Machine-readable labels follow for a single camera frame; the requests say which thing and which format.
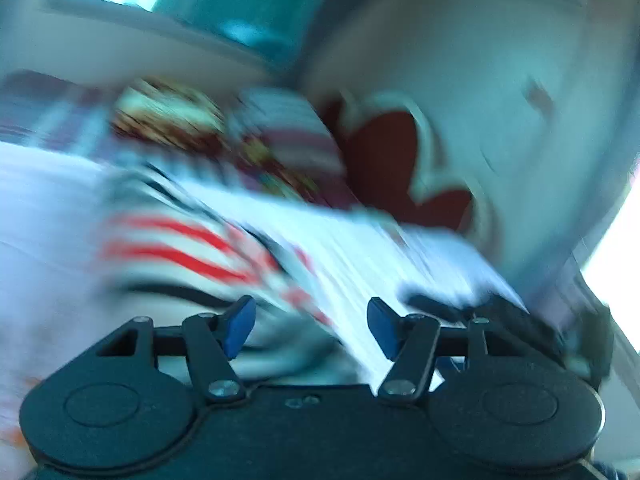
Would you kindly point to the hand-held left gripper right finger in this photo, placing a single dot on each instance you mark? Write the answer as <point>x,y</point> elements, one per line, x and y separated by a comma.
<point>382,327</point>

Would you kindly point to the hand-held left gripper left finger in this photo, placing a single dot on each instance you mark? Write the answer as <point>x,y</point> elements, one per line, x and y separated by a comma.
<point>240,326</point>

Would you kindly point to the striped knit sweater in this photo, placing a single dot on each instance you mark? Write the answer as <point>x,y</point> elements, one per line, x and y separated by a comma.
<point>200,250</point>

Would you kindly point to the floral bed sheet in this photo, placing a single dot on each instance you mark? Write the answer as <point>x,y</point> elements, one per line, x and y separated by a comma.
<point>400,270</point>

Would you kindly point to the red and white headboard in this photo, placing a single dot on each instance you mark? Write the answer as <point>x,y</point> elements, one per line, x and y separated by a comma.
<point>390,160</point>

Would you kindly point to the striped pillow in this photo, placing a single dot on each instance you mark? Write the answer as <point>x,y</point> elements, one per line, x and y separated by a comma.
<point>295,135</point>

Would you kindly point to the folded printed blanket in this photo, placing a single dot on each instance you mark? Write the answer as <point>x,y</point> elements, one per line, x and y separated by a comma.
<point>170,110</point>

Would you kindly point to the striped bedding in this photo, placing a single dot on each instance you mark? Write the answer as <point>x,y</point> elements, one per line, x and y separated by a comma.
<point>50,110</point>

